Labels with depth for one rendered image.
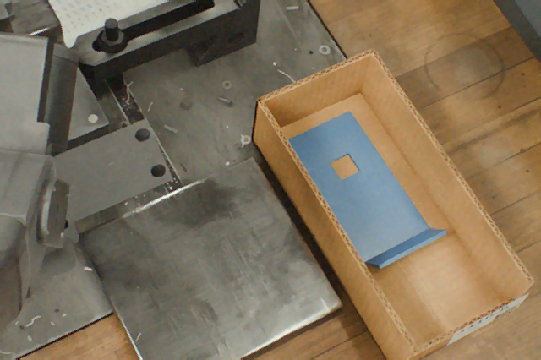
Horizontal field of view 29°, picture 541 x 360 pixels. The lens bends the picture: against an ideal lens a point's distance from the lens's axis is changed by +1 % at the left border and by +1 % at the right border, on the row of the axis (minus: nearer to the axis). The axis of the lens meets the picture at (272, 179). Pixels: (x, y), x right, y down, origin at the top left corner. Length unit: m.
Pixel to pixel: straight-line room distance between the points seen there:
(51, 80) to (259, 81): 0.41
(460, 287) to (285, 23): 0.31
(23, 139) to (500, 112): 0.55
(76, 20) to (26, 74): 0.38
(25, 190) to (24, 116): 0.08
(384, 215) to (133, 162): 0.32
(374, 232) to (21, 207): 0.47
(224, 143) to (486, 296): 0.27
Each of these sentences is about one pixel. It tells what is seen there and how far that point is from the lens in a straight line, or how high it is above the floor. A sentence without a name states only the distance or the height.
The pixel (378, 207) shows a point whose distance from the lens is 0.93.
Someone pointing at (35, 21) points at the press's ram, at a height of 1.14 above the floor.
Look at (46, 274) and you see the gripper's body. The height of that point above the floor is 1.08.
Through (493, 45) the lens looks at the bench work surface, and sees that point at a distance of 1.05.
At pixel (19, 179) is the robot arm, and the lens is 0.52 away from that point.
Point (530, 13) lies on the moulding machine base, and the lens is 1.18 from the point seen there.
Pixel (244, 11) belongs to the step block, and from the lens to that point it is 0.96.
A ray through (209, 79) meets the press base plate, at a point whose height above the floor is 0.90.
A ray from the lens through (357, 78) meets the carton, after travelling 0.96.
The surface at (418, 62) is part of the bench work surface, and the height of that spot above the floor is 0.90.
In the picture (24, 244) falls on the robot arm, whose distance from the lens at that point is 0.51.
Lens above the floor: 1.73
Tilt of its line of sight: 63 degrees down
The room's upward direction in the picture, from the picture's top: 10 degrees clockwise
